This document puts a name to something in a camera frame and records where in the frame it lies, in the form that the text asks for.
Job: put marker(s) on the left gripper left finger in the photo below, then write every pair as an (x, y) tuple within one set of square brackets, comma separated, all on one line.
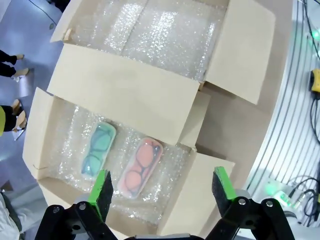
[(100, 197)]

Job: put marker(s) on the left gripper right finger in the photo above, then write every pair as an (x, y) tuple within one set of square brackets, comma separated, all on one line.
[(225, 192)]

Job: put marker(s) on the dark-framed glasses in green case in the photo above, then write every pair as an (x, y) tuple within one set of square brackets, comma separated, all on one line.
[(94, 151)]

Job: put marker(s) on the dark-framed glasses in orange case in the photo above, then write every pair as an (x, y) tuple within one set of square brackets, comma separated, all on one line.
[(141, 170)]

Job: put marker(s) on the green glasses case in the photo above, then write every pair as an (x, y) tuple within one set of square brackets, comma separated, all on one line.
[(100, 145)]

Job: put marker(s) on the orange glasses case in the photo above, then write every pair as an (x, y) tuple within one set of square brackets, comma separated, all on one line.
[(147, 156)]

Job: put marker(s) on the cardboard box with glasses cases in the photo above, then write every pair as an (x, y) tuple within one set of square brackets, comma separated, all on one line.
[(47, 140)]

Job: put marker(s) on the green-lit electronics box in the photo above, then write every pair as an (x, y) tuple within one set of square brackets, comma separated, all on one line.
[(285, 198)]

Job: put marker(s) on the bubble wrap sheet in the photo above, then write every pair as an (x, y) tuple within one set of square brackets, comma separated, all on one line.
[(160, 190), (150, 37)]

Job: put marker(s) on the white coat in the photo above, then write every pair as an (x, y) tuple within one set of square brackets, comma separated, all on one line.
[(7, 220)]

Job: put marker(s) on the mannequin in black jacket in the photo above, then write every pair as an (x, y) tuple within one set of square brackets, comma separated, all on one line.
[(20, 117)]

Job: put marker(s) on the empty cardboard box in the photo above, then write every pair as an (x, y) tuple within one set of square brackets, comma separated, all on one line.
[(125, 82)]

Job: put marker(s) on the yellow apron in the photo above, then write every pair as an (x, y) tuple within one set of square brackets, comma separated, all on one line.
[(2, 120)]

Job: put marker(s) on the yellow device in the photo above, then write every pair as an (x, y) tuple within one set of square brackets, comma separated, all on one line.
[(315, 81)]

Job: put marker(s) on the metal mannequin base plate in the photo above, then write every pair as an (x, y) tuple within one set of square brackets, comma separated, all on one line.
[(25, 86), (19, 134)]

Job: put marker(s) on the aluminium frame rail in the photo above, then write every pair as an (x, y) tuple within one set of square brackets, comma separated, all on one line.
[(282, 100)]

